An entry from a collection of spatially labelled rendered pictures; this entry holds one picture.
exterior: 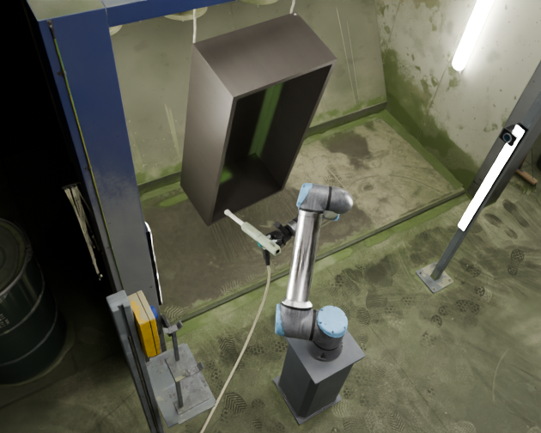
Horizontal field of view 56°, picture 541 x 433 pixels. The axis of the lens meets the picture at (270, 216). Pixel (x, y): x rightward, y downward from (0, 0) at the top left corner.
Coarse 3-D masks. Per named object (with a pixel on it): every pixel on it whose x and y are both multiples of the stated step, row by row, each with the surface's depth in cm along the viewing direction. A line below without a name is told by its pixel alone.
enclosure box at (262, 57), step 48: (192, 48) 234; (240, 48) 236; (288, 48) 243; (192, 96) 257; (240, 96) 224; (288, 96) 295; (192, 144) 284; (240, 144) 337; (288, 144) 318; (192, 192) 319; (240, 192) 340
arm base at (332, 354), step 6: (306, 342) 257; (312, 342) 252; (342, 342) 255; (312, 348) 252; (318, 348) 249; (336, 348) 249; (342, 348) 256; (312, 354) 253; (318, 354) 251; (324, 354) 250; (330, 354) 250; (336, 354) 252; (324, 360) 252; (330, 360) 253
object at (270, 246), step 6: (228, 210) 309; (234, 216) 305; (240, 222) 301; (246, 222) 299; (246, 228) 295; (252, 228) 295; (252, 234) 291; (258, 234) 290; (258, 240) 288; (264, 240) 286; (270, 240) 286; (264, 246) 285; (270, 246) 282; (276, 246) 282; (264, 252) 292; (270, 252) 284; (276, 252) 280; (264, 258) 296
